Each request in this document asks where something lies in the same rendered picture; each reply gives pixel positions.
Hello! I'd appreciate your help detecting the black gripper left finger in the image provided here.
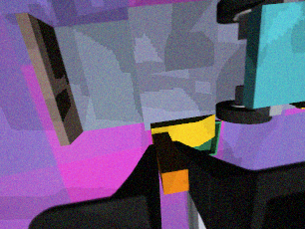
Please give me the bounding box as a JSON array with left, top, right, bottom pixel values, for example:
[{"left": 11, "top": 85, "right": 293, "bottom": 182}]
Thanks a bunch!
[{"left": 28, "top": 144, "right": 161, "bottom": 229}]

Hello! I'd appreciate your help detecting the grey ramp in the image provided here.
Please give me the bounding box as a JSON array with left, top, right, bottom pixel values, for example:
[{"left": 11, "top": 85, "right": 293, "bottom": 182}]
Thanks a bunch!
[{"left": 15, "top": 0, "right": 247, "bottom": 146}]

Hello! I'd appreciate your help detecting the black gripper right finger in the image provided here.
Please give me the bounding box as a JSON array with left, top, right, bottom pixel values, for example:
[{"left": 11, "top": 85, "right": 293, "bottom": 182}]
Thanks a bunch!
[{"left": 173, "top": 140, "right": 305, "bottom": 229}]

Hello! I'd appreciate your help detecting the green tray floor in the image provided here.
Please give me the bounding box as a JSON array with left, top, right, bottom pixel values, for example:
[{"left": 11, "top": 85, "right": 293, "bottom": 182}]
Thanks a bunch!
[{"left": 193, "top": 138, "right": 212, "bottom": 150}]

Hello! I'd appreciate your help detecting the cyan wheeled trolley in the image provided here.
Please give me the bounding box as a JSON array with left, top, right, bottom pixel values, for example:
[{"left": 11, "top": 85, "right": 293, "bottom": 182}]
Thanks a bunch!
[{"left": 215, "top": 0, "right": 305, "bottom": 124}]

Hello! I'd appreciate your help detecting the yellow wheel chock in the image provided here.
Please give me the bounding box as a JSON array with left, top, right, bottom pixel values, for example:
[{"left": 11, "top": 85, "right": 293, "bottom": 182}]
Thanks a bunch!
[{"left": 151, "top": 114, "right": 215, "bottom": 195}]

